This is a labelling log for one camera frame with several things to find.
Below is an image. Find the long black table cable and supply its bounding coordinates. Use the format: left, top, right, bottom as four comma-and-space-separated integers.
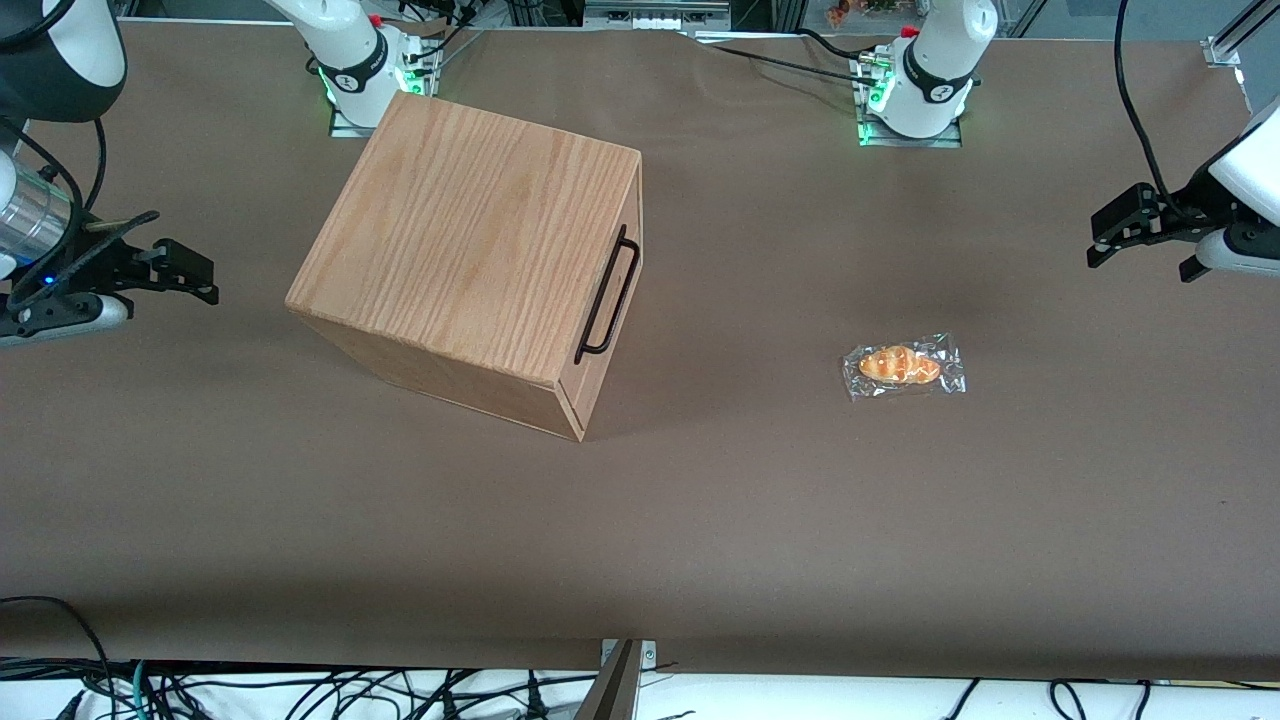
690, 35, 881, 87

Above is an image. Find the short black table cable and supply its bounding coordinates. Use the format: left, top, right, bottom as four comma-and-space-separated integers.
797, 27, 877, 61

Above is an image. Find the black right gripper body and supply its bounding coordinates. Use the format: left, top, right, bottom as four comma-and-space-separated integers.
15, 220, 138, 306

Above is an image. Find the black looped floor cable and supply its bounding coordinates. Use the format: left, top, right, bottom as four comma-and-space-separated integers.
0, 596, 113, 701

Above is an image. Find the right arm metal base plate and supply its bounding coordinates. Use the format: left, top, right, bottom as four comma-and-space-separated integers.
328, 30, 443, 138

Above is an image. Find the black metal drawer handle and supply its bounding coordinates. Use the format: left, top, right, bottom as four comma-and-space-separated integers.
575, 225, 642, 365

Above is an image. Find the small metal bracket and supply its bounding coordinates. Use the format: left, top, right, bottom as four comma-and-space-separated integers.
600, 638, 658, 673

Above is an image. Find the brown table cover sheet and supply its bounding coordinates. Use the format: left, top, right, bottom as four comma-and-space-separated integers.
0, 18, 1280, 683

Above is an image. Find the grey background equipment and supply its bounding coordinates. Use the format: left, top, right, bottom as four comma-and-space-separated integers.
583, 0, 733, 31

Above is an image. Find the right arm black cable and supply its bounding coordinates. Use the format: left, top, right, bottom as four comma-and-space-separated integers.
0, 115, 109, 301

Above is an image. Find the plastic wrapped bread roll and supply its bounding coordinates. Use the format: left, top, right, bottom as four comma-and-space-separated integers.
841, 332, 968, 403

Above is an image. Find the light wooden drawer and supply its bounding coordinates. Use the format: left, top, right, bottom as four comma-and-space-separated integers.
556, 150, 646, 443

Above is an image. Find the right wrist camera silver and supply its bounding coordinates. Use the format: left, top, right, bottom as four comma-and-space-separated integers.
0, 293, 133, 348

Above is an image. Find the light wooden drawer cabinet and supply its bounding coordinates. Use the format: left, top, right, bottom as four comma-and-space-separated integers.
285, 90, 643, 443

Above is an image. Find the aluminium profile rail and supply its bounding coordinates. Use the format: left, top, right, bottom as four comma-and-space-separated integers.
1203, 0, 1280, 69

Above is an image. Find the dark angled pole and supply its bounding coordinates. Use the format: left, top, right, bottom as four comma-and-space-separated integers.
575, 640, 642, 720

